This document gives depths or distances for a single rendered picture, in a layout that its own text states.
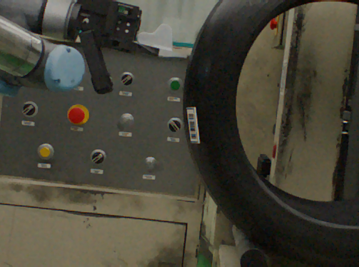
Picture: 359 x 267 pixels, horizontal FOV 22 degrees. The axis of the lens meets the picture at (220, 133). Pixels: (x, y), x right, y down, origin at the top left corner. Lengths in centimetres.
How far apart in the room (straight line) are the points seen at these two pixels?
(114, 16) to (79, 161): 75
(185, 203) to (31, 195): 38
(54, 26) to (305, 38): 54
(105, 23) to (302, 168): 54
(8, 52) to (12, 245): 91
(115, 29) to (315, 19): 47
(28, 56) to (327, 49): 68
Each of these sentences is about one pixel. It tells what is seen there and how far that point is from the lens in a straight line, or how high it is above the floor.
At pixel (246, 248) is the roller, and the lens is 155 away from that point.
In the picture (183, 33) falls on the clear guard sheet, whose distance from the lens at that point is 223.
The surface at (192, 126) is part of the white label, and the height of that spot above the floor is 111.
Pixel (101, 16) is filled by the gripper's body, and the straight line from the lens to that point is 162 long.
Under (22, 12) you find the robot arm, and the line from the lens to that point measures 162.
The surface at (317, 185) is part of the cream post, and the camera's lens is 190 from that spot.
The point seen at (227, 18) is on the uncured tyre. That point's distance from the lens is 152.
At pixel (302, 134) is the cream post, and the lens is 188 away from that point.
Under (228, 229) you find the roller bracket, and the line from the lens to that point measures 186.
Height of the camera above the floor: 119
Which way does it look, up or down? 3 degrees down
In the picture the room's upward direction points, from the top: 7 degrees clockwise
